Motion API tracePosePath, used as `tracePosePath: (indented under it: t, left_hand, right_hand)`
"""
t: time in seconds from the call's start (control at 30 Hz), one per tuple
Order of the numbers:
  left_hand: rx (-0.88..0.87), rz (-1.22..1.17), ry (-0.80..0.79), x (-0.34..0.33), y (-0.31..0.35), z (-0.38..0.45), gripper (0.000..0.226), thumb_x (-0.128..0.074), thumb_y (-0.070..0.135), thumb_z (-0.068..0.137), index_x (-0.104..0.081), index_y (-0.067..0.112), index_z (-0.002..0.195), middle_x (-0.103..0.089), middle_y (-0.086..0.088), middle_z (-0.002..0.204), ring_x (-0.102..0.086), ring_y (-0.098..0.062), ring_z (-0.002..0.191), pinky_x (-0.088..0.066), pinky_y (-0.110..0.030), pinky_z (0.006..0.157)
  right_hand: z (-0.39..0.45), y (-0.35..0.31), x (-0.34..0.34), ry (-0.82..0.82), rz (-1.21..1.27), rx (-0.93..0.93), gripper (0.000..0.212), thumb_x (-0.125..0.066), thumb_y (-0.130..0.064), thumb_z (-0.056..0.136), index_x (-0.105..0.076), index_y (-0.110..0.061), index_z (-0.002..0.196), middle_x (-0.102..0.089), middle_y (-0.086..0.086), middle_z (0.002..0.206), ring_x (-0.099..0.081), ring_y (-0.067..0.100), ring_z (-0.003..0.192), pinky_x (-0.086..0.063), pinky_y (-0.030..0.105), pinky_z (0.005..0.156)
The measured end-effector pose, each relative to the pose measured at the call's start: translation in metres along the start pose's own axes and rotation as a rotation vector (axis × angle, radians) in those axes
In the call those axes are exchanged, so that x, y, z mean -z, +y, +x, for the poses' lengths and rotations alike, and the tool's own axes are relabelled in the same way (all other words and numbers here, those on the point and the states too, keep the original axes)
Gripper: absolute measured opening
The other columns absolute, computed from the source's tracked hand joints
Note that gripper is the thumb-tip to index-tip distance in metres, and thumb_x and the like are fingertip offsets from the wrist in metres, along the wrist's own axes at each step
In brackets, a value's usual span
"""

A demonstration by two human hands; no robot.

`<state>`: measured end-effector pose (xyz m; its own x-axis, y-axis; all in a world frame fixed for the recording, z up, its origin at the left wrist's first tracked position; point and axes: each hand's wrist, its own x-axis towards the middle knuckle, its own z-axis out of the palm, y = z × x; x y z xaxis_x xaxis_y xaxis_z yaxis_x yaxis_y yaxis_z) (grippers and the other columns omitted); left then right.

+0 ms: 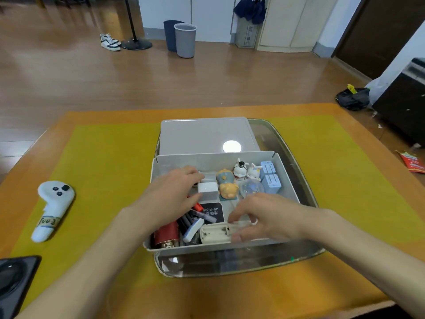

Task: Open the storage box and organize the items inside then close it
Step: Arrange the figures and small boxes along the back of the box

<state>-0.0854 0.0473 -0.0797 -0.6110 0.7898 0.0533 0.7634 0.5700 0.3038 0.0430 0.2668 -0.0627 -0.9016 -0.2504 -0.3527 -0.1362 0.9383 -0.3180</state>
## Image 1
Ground person's left hand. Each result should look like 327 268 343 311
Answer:
131 166 205 235

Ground person's right hand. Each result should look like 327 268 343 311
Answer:
228 192 311 243

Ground bundle of black pens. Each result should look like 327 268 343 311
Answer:
178 209 218 238

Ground light blue small box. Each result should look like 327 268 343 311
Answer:
260 161 277 178
264 174 282 195

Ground red cylindrical can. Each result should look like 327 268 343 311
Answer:
153 221 181 249

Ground clear round clip container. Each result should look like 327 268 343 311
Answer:
240 178 265 199

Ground white charger cube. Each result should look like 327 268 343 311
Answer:
197 182 218 200

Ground white storage box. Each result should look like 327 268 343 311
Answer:
143 151 319 257

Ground black WiFi device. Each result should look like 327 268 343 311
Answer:
200 202 224 225

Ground white bunny figurine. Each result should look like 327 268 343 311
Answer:
246 163 263 182

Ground yellow blue cartoon figurine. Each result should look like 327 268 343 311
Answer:
216 168 240 200

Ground white figurine black hat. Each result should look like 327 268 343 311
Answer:
233 158 250 180

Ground white box lid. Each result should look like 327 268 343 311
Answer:
159 117 261 156

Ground person's right forearm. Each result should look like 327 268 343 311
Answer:
298 209 425 319

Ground person's left forearm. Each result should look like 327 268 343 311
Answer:
15 207 157 319

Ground person's black trousers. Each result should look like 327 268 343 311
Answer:
352 301 412 319

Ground yellow table mat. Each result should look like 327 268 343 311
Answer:
10 115 425 309

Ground stainless steel tray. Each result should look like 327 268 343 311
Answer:
153 118 326 279

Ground white handheld controller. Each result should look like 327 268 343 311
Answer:
31 181 76 244

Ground black garbage bag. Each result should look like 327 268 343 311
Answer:
335 84 371 112

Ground black coat stand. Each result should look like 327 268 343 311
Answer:
121 0 153 51

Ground gray trash bin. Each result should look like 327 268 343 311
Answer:
174 23 197 59

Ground white sneaker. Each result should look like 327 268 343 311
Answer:
100 33 122 46
100 39 121 52

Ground dark blue trash bin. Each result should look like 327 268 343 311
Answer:
163 19 185 53

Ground black low cabinet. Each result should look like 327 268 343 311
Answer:
371 58 425 147

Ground black smartphone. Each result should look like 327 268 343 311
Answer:
0 255 42 319

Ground gray metal safe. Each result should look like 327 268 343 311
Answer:
235 18 259 49

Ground white built-in wardrobe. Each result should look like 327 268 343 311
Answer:
138 0 238 43

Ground cream two-door cabinet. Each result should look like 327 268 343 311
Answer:
256 0 341 53

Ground navy folded umbrella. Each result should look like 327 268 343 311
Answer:
233 0 267 25

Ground dark brown door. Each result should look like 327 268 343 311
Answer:
332 0 425 80

